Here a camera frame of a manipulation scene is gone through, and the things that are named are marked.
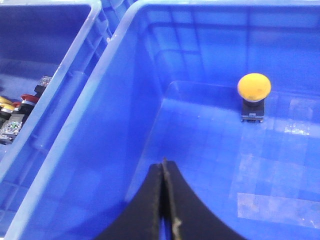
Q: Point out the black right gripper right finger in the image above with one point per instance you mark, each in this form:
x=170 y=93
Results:
x=188 y=217

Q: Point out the yellow push button left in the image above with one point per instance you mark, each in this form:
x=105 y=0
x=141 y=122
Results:
x=10 y=124

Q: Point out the blue source bin with buttons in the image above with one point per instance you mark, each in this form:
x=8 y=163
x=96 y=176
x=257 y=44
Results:
x=63 y=39

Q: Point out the yellow mushroom push button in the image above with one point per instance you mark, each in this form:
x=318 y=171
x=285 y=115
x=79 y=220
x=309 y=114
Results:
x=253 y=88

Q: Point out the black contact block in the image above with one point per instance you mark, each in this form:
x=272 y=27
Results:
x=42 y=85

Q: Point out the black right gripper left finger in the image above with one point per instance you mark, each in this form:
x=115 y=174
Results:
x=140 y=220

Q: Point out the blue destination bin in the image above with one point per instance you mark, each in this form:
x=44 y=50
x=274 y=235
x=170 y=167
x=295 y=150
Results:
x=165 y=87

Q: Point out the red push button in source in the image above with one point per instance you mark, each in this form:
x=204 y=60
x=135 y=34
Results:
x=26 y=105

